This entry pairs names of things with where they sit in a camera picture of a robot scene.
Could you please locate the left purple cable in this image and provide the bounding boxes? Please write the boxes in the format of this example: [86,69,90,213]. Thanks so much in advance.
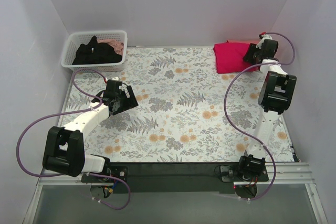
[16,68,131,211]

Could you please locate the aluminium frame rail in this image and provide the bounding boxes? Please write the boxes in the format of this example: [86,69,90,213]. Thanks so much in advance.
[24,162,328,223]

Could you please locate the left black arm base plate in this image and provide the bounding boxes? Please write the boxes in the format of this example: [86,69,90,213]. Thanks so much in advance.
[81,166,128,183]

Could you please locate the black t shirt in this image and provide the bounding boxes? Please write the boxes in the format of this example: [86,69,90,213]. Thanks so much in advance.
[72,36,122,65]

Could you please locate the floral patterned table mat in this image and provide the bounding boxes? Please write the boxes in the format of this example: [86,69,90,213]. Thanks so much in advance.
[51,47,299,163]

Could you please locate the light pink t shirt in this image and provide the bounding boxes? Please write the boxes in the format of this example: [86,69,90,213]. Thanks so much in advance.
[97,39,124,55]

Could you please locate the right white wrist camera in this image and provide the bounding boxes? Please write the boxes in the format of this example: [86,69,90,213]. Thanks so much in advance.
[256,33,272,49]

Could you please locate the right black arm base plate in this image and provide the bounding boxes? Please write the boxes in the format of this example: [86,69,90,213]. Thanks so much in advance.
[214,164,269,183]

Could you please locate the magenta t shirt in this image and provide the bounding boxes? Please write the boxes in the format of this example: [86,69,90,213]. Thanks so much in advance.
[213,42,252,74]

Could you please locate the white plastic laundry basket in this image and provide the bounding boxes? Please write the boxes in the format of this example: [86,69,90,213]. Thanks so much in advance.
[61,30,128,72]

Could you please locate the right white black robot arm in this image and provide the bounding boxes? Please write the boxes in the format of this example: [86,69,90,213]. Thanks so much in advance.
[237,35,297,181]

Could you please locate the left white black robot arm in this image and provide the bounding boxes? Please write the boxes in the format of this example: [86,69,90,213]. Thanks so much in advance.
[43,79,138,182]

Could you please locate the folded salmon t shirt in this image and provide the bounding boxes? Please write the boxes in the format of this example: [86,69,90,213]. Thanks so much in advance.
[226,40,256,44]

